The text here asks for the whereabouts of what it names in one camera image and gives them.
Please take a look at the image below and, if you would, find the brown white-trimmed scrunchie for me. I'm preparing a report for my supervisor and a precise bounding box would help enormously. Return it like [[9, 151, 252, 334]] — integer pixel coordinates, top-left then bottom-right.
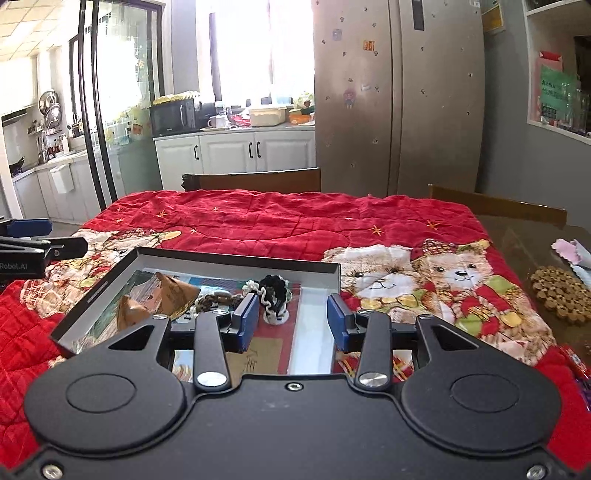
[[190, 290, 243, 315]]

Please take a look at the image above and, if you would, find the brown paper pyramid packet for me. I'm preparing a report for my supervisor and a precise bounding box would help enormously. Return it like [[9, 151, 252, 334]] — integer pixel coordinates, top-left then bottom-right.
[[115, 272, 200, 331]]

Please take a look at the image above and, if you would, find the black white-trimmed scrunchie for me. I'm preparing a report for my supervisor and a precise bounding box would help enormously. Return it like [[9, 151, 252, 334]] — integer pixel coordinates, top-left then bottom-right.
[[242, 275, 293, 326]]

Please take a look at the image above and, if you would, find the colourful printed box liner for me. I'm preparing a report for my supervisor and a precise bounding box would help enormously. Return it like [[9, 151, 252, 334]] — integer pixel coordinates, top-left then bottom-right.
[[71, 269, 301, 382]]

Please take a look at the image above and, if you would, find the black shallow cardboard box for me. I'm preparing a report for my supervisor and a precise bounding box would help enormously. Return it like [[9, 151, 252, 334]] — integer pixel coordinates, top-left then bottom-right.
[[51, 247, 341, 375]]

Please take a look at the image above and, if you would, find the red quilted teddy blanket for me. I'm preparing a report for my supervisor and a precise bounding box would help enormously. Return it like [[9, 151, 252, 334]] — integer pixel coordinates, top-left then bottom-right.
[[0, 189, 591, 471]]

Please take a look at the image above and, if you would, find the white kitchen cabinet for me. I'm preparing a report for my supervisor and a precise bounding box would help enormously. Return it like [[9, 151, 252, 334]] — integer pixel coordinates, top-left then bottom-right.
[[154, 124, 317, 191]]

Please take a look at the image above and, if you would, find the black microwave oven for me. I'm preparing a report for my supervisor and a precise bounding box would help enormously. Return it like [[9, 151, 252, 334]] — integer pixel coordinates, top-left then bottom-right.
[[149, 98, 199, 138]]

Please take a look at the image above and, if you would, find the brown beaded trivet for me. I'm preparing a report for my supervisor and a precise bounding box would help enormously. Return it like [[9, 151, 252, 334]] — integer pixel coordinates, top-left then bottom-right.
[[530, 266, 591, 324]]

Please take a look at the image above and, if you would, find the stainless steel refrigerator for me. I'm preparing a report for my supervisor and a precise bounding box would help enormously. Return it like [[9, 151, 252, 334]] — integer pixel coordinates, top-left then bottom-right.
[[312, 0, 485, 197]]

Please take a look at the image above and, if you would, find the white wall shelf unit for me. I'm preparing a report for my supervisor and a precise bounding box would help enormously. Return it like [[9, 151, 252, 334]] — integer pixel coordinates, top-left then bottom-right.
[[523, 1, 590, 144]]

